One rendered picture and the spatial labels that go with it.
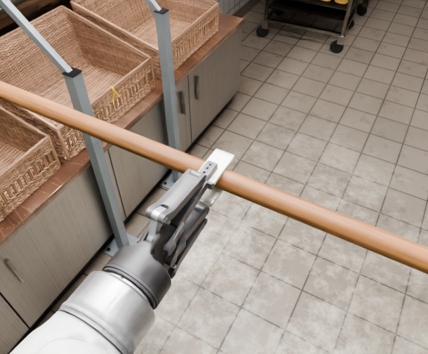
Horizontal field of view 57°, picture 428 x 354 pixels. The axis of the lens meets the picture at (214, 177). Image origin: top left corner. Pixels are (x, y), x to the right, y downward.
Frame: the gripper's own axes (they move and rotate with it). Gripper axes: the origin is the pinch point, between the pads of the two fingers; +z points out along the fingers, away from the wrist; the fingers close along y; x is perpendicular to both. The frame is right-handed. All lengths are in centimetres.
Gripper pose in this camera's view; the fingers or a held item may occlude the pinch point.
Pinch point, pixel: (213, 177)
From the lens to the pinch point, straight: 56.4
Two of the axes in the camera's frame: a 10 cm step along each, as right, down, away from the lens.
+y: 0.0, 6.9, 7.3
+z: 4.8, -6.3, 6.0
